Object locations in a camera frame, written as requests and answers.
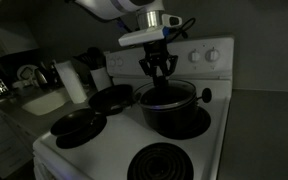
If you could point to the white utensil holder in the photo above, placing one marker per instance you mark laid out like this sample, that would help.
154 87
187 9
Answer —
101 79

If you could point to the white kitchen sink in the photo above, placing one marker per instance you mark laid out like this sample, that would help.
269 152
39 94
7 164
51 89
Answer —
45 101

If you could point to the bare black coil burner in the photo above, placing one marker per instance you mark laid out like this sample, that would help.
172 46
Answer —
160 163

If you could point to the white base cabinet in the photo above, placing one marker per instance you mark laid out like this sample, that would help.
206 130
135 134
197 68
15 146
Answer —
2 143

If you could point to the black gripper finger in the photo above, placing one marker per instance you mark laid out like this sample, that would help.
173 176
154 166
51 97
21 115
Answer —
170 65
148 66

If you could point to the white electric stove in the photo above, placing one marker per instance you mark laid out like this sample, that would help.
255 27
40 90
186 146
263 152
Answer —
110 140

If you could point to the black cooking pot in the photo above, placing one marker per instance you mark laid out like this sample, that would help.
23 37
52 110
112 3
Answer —
170 120

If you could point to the black ladle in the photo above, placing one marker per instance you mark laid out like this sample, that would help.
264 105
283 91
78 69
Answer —
96 56

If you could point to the black slotted spatula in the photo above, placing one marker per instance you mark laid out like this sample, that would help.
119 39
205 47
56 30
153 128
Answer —
85 61

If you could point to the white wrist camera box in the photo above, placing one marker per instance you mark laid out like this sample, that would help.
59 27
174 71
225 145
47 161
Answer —
140 36

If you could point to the white wall cabinet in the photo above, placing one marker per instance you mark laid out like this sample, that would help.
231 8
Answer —
7 40

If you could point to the dark metal kettle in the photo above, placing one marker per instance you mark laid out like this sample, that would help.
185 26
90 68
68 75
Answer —
41 78

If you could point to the small white sensor module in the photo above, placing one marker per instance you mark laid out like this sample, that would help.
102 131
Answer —
172 20

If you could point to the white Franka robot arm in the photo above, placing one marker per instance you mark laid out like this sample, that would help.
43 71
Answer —
110 6

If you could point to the round glass lid black knob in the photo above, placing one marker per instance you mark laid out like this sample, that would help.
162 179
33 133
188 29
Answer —
180 89

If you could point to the white stove knob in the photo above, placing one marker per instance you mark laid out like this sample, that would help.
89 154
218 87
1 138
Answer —
194 56
212 55
112 62
120 62

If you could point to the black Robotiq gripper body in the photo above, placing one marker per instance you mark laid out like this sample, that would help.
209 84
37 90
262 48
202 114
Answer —
156 51

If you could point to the white paper towel roll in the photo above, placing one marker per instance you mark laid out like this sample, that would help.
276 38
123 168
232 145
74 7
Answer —
71 81

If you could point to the small black frying pan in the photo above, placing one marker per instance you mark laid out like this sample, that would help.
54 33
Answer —
112 98

